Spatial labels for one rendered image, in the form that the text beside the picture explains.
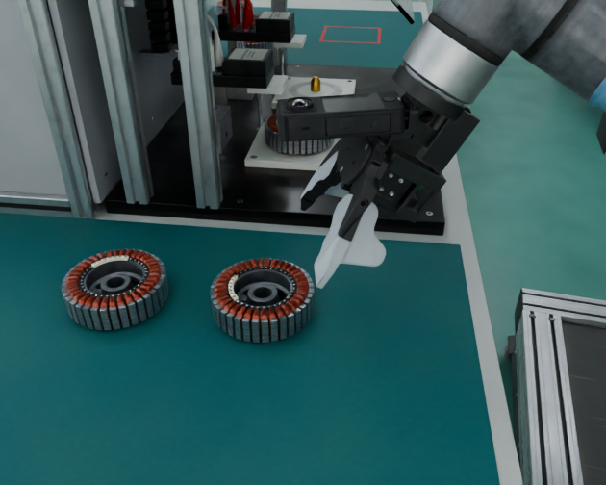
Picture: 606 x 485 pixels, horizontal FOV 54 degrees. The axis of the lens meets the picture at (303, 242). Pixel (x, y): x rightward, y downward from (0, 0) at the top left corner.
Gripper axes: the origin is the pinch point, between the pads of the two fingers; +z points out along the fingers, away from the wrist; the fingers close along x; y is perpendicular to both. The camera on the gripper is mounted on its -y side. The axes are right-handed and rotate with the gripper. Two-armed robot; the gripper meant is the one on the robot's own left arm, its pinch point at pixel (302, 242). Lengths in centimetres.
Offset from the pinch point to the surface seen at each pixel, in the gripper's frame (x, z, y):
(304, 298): -2.6, 4.8, 2.6
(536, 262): 103, 28, 120
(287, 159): 31.3, 4.6, 3.6
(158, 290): 1.0, 12.9, -10.7
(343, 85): 63, -2, 16
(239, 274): 2.5, 8.3, -3.2
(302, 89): 62, 2, 8
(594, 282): 90, 21, 133
